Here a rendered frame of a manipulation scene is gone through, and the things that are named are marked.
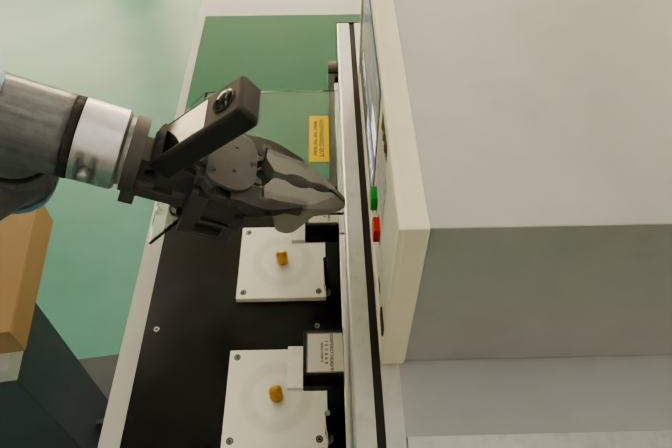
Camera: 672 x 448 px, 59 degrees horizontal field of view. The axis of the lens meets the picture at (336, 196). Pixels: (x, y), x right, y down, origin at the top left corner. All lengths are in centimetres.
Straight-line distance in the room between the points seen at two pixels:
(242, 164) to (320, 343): 32
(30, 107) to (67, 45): 260
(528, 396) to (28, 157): 48
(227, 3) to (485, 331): 137
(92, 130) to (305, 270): 57
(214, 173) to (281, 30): 110
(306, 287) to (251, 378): 18
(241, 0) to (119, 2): 168
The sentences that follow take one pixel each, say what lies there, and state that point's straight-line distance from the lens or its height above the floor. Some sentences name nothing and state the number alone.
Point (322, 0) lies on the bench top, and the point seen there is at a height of 75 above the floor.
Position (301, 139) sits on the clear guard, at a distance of 82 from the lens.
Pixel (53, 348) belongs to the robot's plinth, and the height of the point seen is 44.
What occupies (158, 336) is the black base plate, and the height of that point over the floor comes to 77.
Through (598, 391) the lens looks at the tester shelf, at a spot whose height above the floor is 111.
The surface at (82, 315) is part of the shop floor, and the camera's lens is 204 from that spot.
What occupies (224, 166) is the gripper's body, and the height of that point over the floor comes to 124.
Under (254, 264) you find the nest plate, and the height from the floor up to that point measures 78.
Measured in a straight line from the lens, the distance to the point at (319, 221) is 91.
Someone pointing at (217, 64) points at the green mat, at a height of 75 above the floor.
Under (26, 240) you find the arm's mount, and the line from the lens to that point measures 114.
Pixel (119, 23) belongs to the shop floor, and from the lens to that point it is 321.
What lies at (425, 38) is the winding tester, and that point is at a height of 132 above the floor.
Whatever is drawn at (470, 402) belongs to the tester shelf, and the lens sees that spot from 57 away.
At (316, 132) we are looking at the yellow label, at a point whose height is 107.
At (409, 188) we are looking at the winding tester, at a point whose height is 132.
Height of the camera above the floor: 163
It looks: 49 degrees down
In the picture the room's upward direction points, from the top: straight up
